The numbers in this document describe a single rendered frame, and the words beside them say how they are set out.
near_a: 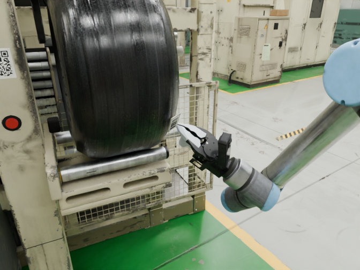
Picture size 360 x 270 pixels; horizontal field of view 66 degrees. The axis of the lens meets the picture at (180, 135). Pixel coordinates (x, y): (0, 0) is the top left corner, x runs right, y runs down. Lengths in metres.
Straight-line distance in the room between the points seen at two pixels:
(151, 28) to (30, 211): 0.67
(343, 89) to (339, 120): 0.22
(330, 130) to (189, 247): 1.28
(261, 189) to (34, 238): 0.75
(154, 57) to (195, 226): 1.47
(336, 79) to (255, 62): 4.84
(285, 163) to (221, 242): 1.08
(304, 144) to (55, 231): 0.85
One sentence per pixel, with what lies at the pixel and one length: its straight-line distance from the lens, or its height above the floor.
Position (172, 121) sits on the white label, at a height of 1.05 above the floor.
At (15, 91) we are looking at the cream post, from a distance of 0.86.
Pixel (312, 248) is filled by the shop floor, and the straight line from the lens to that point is 2.02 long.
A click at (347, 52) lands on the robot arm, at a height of 1.28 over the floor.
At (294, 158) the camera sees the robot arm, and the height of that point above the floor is 0.94.
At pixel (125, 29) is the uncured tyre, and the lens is 0.70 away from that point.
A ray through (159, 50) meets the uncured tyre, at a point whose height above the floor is 1.25.
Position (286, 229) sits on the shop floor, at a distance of 2.10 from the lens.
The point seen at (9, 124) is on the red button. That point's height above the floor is 1.06.
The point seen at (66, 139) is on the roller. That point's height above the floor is 0.90.
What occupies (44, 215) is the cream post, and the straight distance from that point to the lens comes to 1.04.
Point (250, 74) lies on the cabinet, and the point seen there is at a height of 0.27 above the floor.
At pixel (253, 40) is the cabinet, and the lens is 5.35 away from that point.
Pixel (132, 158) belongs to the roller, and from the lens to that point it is 0.90.
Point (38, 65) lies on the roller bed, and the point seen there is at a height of 1.15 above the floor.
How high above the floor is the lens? 1.34
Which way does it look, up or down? 24 degrees down
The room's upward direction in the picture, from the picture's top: straight up
